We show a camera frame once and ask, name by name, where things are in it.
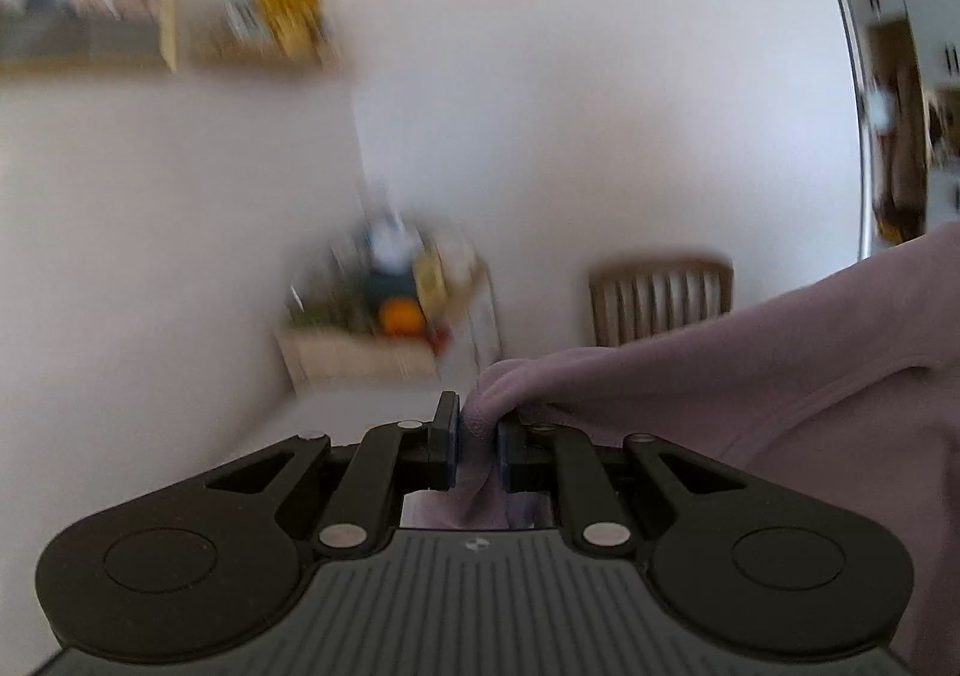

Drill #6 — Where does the orange round object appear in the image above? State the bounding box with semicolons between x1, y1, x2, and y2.
377;297;428;338

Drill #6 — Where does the mauve long-sleeve shirt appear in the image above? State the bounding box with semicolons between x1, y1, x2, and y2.
405;224;958;674

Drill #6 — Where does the brown wooden chair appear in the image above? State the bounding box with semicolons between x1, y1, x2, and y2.
587;253;734;348

